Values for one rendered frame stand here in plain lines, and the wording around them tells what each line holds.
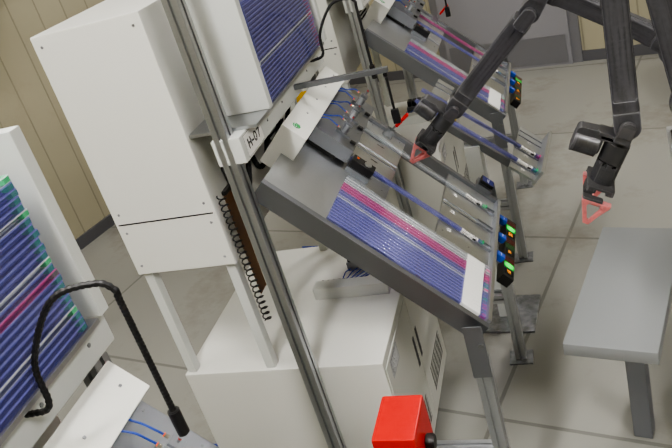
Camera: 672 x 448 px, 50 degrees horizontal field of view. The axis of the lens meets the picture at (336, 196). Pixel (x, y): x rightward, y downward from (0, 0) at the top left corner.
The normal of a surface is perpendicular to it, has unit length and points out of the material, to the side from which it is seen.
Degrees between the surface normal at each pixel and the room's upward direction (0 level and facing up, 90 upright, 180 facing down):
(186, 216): 90
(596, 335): 0
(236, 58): 90
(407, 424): 0
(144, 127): 90
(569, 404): 0
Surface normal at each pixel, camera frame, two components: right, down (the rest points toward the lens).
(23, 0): 0.85, 0.00
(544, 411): -0.26, -0.87
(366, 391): -0.23, 0.48
